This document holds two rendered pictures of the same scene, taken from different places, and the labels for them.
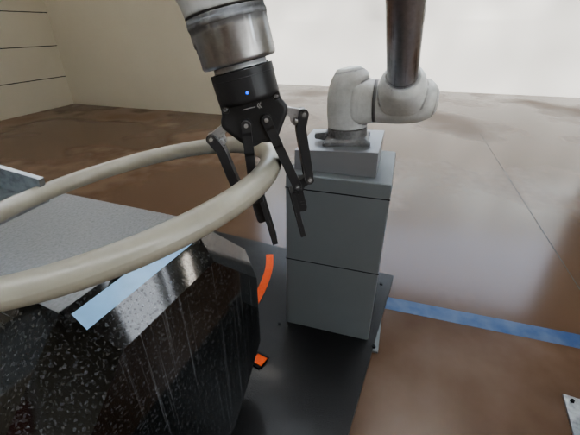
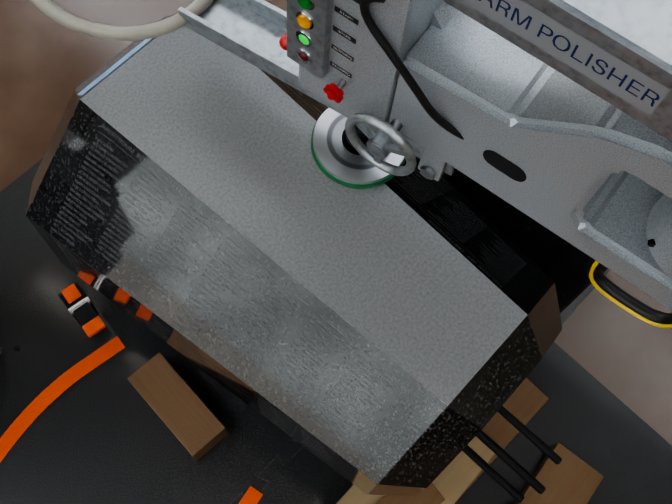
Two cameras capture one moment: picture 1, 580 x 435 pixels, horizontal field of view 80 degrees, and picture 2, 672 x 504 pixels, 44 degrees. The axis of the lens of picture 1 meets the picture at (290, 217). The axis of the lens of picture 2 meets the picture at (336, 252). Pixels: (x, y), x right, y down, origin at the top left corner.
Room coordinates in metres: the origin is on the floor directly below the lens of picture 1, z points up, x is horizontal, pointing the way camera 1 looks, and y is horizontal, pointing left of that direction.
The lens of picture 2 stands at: (1.53, 1.06, 2.57)
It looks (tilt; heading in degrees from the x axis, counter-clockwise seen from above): 69 degrees down; 192
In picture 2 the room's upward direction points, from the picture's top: 8 degrees clockwise
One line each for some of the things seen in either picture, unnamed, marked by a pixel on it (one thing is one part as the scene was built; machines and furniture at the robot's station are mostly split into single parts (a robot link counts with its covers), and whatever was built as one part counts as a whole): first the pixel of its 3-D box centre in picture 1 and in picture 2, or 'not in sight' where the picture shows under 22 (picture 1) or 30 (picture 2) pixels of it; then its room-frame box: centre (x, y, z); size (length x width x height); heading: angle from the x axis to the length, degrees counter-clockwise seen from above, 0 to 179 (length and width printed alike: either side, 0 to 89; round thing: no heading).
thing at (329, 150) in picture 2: not in sight; (360, 140); (0.64, 0.89, 0.90); 0.21 x 0.21 x 0.01
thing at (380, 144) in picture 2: not in sight; (391, 131); (0.79, 0.97, 1.25); 0.15 x 0.10 x 0.15; 74
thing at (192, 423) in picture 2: not in sight; (178, 406); (1.23, 0.59, 0.07); 0.30 x 0.12 x 0.12; 62
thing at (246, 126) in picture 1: (250, 161); not in sight; (0.43, 0.05, 1.14); 0.04 x 0.01 x 0.11; 6
